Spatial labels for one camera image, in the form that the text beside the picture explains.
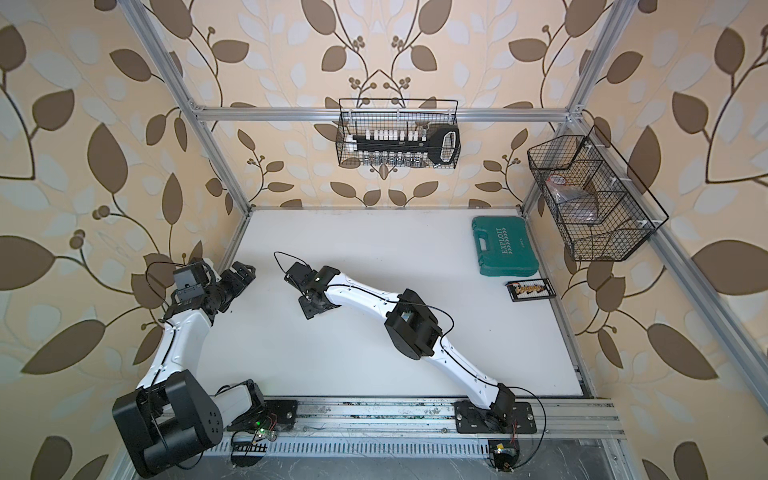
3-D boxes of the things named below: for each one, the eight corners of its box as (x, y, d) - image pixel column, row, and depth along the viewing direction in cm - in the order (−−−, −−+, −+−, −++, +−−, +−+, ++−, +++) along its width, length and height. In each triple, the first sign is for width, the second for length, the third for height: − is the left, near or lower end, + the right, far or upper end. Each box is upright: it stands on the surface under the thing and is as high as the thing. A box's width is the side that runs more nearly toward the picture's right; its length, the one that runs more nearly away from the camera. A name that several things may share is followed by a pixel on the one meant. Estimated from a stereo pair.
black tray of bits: (512, 302, 96) (515, 298, 94) (506, 286, 100) (508, 282, 98) (553, 297, 97) (556, 293, 95) (544, 282, 101) (548, 277, 99)
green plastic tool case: (481, 278, 103) (486, 268, 98) (470, 227, 119) (473, 216, 114) (538, 278, 103) (545, 268, 98) (519, 227, 119) (524, 216, 114)
